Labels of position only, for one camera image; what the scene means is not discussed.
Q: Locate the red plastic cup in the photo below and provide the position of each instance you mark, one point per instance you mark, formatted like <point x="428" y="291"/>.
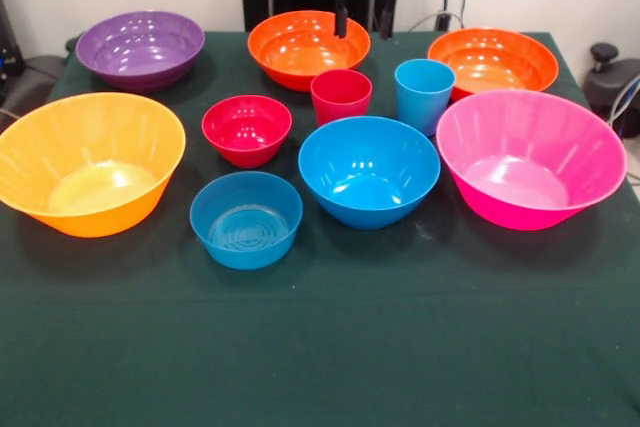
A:
<point x="340" y="104"/>

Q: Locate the opaque blue plastic bowl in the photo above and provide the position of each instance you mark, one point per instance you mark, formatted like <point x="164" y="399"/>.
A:
<point x="367" y="167"/>

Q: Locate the small red plastic bowl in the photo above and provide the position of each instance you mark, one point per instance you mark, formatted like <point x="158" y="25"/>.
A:
<point x="245" y="132"/>

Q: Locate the small translucent blue bowl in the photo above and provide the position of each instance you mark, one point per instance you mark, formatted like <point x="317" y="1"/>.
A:
<point x="245" y="247"/>

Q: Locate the black power adapter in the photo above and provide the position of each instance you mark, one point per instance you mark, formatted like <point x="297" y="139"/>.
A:
<point x="442" y="21"/>

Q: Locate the orange plastic bowl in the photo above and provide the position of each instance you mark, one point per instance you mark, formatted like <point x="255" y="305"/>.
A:
<point x="280" y="69"/>
<point x="500" y="62"/>

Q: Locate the blue plastic cup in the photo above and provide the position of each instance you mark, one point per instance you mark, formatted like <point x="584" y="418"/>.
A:
<point x="422" y="107"/>

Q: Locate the purple plastic bowl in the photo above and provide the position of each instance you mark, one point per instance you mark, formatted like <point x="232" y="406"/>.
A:
<point x="165" y="74"/>

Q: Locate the large pink plastic bowl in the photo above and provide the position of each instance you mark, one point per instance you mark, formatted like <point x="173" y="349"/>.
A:
<point x="525" y="147"/>

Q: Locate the black round equipment with knob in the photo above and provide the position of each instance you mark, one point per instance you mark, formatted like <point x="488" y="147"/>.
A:
<point x="607" y="82"/>

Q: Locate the large yellow-orange plastic bowl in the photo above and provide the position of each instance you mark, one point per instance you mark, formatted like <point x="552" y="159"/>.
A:
<point x="90" y="147"/>

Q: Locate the black equipment box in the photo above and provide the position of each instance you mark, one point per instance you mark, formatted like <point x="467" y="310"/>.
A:
<point x="7" y="57"/>

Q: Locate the dark green tablecloth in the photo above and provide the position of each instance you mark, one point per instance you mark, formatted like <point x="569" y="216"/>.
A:
<point x="320" y="387"/>

